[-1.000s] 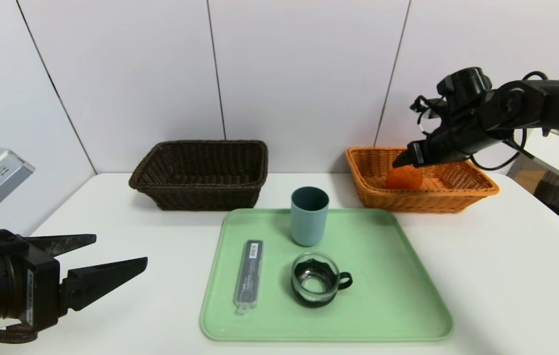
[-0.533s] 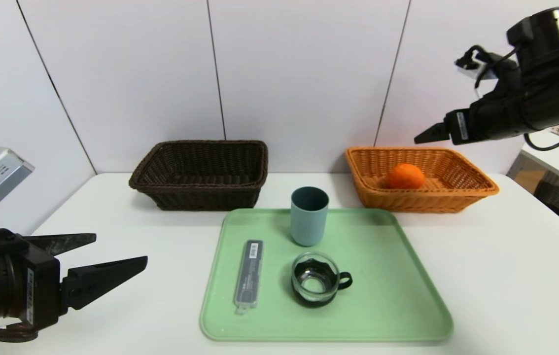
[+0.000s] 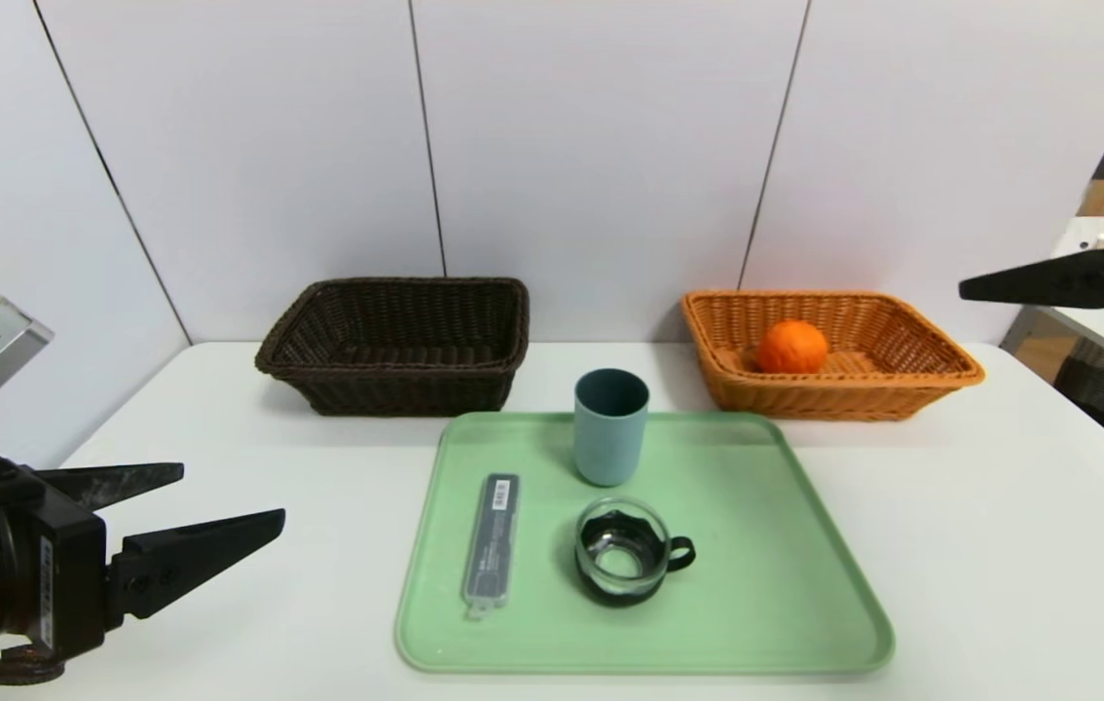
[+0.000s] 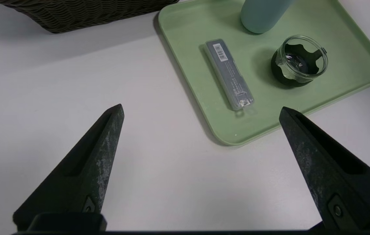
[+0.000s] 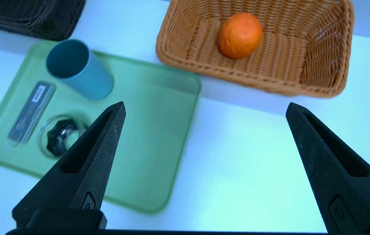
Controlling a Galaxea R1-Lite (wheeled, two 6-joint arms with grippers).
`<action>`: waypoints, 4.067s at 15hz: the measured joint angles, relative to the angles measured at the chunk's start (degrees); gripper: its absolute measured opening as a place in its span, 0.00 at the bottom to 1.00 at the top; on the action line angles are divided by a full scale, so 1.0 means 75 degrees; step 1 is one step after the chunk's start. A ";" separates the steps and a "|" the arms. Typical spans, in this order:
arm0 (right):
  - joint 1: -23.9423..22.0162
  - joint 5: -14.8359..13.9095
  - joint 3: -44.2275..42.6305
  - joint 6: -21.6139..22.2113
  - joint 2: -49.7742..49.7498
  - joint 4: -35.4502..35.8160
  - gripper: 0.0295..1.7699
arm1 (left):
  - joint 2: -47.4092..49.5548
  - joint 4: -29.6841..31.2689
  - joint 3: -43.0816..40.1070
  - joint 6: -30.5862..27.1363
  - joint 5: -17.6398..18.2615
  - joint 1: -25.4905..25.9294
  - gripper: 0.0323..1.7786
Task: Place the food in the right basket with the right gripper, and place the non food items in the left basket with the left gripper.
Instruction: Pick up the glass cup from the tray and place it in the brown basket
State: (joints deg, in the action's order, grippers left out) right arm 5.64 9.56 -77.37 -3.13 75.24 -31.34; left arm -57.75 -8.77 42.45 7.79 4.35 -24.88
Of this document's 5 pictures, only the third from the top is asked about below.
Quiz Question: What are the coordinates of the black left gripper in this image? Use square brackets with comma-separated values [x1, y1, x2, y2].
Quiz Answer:
[0, 461, 286, 663]

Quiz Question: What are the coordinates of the orange fruit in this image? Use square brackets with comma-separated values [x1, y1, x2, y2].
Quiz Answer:
[754, 319, 829, 375]

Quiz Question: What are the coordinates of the blue-grey plastic cup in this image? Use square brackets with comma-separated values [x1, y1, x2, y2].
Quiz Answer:
[573, 368, 651, 488]

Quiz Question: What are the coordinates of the glass cup with black handle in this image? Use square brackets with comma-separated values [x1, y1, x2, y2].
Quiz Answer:
[574, 497, 697, 609]

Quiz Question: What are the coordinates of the orange wicker basket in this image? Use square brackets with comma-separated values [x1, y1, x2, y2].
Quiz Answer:
[680, 290, 986, 422]

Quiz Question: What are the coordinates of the dark brown wicker basket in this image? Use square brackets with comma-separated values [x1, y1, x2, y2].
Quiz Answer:
[255, 277, 531, 418]

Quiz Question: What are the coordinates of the white side table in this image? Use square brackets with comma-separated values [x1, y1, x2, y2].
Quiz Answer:
[1026, 216, 1104, 383]

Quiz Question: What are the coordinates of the grey clear plastic case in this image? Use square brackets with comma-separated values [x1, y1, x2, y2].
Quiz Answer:
[462, 473, 521, 620]

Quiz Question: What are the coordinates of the light green plastic tray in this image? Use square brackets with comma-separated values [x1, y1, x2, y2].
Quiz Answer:
[394, 411, 896, 676]

